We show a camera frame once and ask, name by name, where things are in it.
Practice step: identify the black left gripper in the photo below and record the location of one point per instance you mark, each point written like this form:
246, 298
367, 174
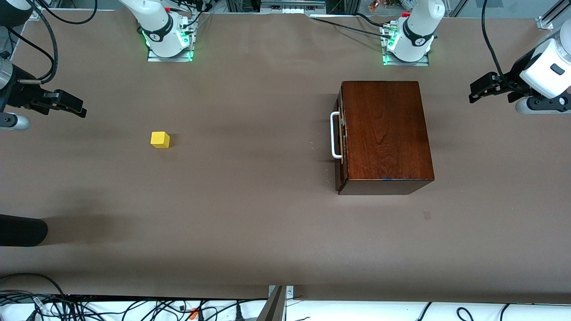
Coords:
514, 75

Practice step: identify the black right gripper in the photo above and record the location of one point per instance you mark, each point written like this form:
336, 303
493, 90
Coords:
21, 93

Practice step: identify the yellow cube block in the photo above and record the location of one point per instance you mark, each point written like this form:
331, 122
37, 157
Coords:
159, 140

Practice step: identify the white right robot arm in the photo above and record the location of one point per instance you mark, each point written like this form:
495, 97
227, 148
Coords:
156, 22

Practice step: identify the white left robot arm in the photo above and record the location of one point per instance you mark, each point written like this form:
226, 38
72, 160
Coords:
419, 31

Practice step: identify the dark brown wooden cabinet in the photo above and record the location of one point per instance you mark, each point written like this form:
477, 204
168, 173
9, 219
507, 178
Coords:
388, 133

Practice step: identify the black cylindrical object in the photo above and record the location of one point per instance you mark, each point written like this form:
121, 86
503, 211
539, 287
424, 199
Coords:
22, 229

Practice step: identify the grey power strip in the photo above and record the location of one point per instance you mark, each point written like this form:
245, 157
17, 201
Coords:
292, 9

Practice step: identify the dark slanted bar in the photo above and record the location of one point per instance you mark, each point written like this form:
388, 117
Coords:
272, 310

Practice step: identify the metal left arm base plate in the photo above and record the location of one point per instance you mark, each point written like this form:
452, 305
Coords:
421, 62

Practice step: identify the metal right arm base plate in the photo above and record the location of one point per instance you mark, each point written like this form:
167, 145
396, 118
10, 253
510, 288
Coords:
160, 57

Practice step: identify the silver metal bracket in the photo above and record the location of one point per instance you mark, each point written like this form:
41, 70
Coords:
290, 292

